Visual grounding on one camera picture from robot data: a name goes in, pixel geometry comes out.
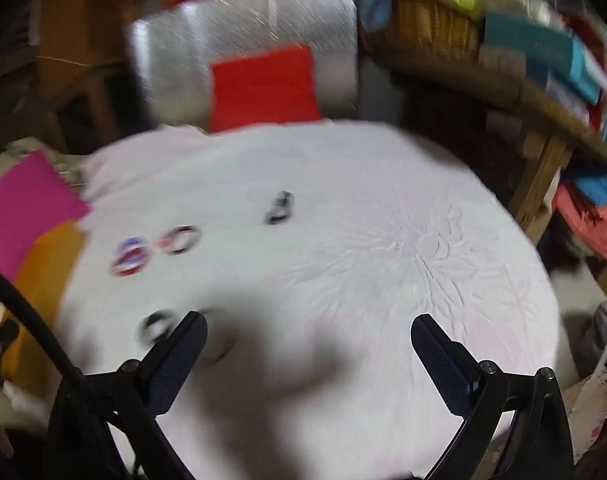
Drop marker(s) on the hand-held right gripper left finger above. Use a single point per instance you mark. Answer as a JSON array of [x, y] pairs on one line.
[[186, 345]]

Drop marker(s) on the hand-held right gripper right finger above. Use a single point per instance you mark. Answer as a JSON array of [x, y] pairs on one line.
[[436, 355]]

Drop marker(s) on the orange box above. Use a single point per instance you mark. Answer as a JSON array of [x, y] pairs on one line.
[[48, 285]]

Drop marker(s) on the stained cardboard piece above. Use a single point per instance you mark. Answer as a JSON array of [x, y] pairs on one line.
[[591, 405]]

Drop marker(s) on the black and white hair clip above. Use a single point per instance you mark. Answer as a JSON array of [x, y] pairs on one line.
[[278, 207]]

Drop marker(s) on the white embossed blanket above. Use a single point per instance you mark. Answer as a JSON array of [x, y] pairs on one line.
[[333, 220]]

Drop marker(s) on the pink cloth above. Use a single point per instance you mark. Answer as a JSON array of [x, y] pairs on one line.
[[28, 215]]

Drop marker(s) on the pile of red cloth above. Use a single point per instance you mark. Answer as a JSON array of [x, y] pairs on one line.
[[591, 215]]

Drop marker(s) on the wooden shelf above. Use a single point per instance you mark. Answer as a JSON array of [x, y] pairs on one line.
[[538, 110]]

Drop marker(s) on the silver foil insulation sheet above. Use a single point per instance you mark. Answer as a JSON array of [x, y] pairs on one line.
[[183, 40]]

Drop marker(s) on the stack of blue books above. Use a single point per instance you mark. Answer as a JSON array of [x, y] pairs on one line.
[[548, 55]]

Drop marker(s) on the wooden chair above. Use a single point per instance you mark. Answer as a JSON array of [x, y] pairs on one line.
[[78, 35]]

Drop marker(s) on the wicker basket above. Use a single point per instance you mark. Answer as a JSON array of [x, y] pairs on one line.
[[423, 20]]

